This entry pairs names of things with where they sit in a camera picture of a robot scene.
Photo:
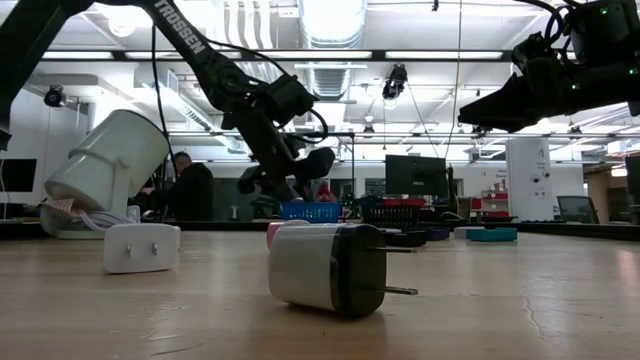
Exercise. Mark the white cylindrical appliance on stand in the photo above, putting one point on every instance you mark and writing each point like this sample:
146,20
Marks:
110,155

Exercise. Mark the black overhead beam with lights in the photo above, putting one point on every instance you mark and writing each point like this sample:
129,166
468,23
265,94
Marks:
378,55

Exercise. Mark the white display module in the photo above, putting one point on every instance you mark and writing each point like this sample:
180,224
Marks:
462,232

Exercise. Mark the blue plastic bin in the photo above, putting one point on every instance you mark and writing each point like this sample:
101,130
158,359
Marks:
310,212

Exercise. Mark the red storage crate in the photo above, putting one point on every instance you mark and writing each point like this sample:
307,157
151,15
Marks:
405,202

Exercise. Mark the silver ventilation duct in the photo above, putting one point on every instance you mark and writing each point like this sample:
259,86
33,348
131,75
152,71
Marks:
330,30

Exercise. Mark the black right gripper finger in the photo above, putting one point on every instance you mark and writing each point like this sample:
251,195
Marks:
500,128
510,102

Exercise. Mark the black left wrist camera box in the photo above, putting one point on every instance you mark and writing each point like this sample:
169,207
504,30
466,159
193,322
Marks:
290,97

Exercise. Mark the purple LCD display module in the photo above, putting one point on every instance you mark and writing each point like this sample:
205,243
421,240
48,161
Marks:
440,234

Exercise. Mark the black plastic bin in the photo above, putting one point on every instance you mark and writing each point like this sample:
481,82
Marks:
392,217

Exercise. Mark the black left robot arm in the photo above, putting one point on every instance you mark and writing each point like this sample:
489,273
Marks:
220,75

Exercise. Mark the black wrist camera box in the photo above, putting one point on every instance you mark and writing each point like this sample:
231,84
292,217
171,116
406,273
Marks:
605,35
290,97

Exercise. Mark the shelf with red bins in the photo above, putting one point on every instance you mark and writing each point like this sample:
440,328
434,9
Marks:
492,202

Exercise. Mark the black LCD display module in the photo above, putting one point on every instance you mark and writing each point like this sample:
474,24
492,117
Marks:
407,239

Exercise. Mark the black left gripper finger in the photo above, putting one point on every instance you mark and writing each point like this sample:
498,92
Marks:
316,166
249,181

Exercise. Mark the black overhead camera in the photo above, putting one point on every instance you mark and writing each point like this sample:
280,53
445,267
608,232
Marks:
395,82

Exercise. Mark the black computer monitor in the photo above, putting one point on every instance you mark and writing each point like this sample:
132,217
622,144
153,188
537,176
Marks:
17,175
415,175

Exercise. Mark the white charger with black face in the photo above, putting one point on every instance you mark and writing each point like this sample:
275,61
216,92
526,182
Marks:
310,267

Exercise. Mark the small white charger cube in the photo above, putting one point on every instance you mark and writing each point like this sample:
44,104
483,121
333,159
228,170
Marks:
140,250

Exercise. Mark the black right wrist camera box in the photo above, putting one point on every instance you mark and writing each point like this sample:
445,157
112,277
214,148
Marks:
605,35

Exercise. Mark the teal LCD display module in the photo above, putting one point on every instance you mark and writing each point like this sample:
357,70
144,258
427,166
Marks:
492,235

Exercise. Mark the black aluminium table frame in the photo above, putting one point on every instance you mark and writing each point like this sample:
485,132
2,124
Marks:
575,230

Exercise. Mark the white pillar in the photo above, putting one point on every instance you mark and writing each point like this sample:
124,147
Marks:
530,175

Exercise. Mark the small white wall charger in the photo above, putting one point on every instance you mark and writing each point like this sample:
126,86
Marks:
177,235

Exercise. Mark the pink charger block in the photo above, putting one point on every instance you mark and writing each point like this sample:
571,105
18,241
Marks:
273,234

